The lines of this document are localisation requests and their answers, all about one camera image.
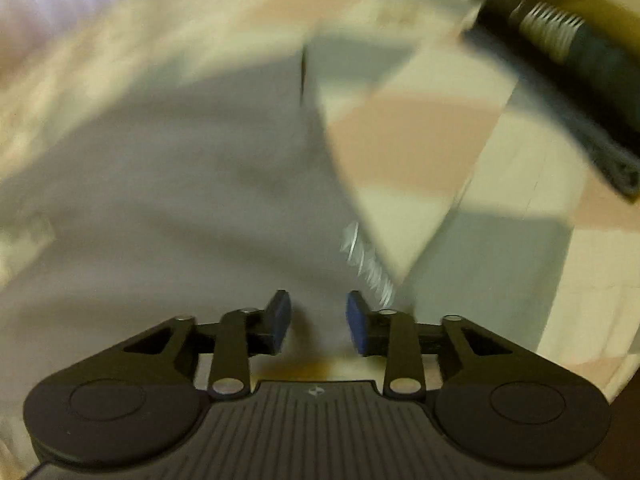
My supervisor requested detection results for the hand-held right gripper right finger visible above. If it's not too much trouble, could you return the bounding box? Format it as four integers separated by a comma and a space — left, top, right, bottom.
345, 289, 517, 401

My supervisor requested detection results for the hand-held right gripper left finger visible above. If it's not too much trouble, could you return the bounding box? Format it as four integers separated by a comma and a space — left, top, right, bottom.
122, 289, 293, 401

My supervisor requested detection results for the grey garment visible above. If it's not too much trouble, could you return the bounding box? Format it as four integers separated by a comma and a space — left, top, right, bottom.
0, 55, 406, 461

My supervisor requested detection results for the patchwork bedsheet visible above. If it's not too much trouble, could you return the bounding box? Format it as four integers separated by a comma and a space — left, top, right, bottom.
0, 0, 640, 411

